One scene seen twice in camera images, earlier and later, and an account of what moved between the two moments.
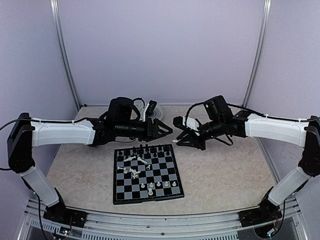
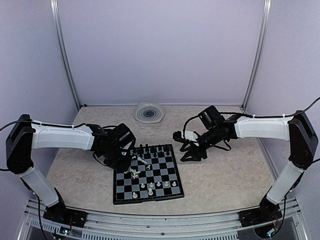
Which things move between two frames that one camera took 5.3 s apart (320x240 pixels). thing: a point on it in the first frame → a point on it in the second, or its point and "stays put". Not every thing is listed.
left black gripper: x=153 y=134 → x=123 y=167
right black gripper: x=196 y=142 → x=194 y=151
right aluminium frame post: x=263 y=37 stays put
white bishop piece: x=134 y=174 stays put
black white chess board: x=146 y=174 stays put
